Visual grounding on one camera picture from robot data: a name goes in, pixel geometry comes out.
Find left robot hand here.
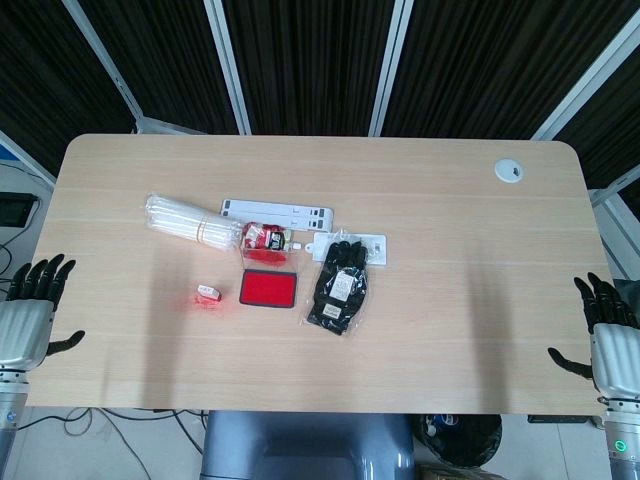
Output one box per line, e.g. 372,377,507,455
0,253,86,372

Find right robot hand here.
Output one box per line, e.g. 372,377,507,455
547,272,640,401

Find red ink pad black case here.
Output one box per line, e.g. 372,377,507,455
237,268,299,309

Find black floor power strip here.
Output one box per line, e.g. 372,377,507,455
527,414,604,427

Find black device with screen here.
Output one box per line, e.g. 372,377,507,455
0,192,40,229

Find blue white board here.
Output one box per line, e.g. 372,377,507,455
0,130,57,189

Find black trash bin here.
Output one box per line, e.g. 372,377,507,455
415,413,504,470

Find bundle of white straws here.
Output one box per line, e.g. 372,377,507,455
144,192,242,250

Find brown cardboard box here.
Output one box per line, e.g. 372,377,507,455
417,463,484,480

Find clear box with red base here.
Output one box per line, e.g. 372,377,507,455
242,247,291,267

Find red snack packet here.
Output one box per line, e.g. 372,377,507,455
241,222,294,251

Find white socket plate package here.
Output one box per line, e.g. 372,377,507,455
303,231,389,267

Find long white flat box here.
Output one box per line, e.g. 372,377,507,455
221,198,335,233

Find black gloves in plastic bag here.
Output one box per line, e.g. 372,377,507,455
298,227,374,340

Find dark grey robot torso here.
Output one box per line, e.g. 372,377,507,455
199,409,417,480

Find grey cable grommet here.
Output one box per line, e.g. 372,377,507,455
494,158,527,184

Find white partition post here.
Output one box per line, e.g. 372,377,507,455
203,0,252,136
530,22,640,142
368,0,415,137
62,0,146,132

